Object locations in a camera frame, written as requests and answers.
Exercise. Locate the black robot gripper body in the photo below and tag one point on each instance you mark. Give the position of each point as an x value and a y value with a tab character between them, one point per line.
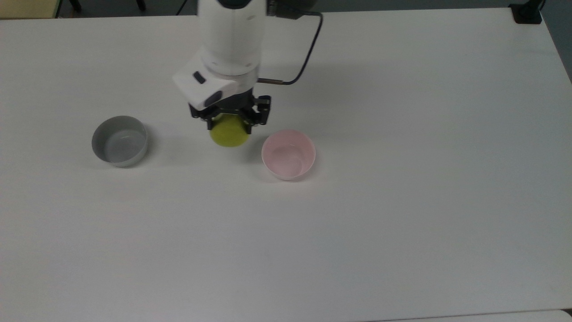
232	106

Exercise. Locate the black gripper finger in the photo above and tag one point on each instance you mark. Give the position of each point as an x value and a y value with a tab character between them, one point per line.
213	121
247	124

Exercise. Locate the green pear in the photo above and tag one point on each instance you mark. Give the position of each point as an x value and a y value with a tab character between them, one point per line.
229	133

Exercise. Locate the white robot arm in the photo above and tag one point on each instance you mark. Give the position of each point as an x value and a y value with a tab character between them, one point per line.
230	40

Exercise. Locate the pink bowl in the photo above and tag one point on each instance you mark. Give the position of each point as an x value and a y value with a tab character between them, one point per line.
288	154

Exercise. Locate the gray bowl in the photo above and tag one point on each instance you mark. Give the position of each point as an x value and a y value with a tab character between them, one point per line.
119	142

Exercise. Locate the black chair leg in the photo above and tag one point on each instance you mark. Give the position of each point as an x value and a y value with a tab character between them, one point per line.
75	4
140	4

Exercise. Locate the yellow wooden furniture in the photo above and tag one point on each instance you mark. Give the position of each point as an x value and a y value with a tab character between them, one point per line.
27	8

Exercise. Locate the black table clamp mount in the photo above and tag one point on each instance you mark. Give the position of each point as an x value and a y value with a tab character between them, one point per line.
526	13

